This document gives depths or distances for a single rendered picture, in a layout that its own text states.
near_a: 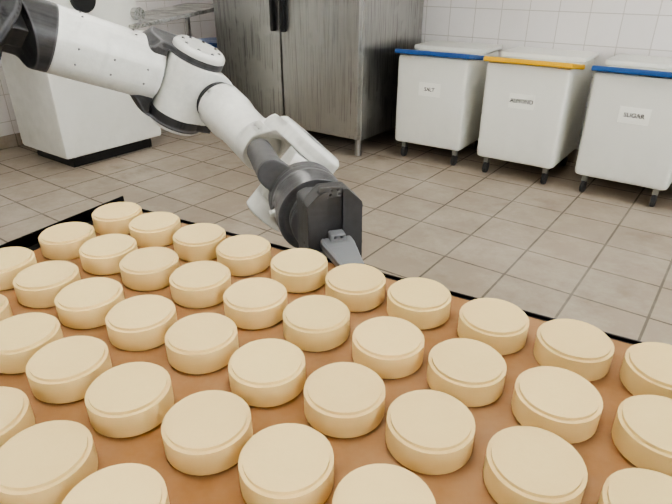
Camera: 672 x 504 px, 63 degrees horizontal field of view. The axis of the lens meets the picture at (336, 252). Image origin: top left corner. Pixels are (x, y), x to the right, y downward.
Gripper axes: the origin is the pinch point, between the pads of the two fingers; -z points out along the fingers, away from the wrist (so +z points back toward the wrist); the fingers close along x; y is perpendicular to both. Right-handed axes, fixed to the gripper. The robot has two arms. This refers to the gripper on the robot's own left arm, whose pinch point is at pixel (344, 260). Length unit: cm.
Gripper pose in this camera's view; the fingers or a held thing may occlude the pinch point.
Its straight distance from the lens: 52.0
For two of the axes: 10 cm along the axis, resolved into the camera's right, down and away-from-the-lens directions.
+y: 9.6, -1.3, 2.4
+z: -2.7, -4.4, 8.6
